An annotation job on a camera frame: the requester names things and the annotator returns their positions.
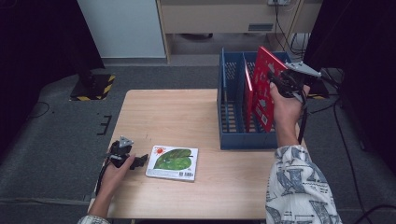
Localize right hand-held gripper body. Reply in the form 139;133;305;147
274;62;322;99

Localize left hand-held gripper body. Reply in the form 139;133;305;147
107;135;136;169

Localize white book with green leaf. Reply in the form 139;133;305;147
145;145;199;183

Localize blue plastic file rack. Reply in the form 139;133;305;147
217;47;293;151

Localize person's right hand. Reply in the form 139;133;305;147
269;83;311;127

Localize person's left hand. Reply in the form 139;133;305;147
99;154;136;200

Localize black stand with striped base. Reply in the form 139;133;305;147
69;55;116;102
306;62;331;101

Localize black floor marking tape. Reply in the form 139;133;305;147
96;115;113;136

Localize black curtain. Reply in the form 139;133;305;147
0;0;106;162
302;0;396;175

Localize beige desk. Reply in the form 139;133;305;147
155;0;325;64

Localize white cabinet panel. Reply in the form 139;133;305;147
77;0;166;60

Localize left hand-held gripper cable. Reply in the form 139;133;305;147
94;152;114;198

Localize hand-held gripper cable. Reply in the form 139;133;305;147
94;152;114;198
296;92;310;146

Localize short black floor cable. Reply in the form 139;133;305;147
309;102;337;116

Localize right hand-held gripper cable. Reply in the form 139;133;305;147
296;92;310;146

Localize hanging black cables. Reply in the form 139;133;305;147
274;3;310;60

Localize thin black floor cable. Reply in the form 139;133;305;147
26;101;52;120

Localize long black floor cable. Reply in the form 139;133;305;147
332;92;368;224

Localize thick black floor cable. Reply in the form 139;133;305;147
354;203;396;224

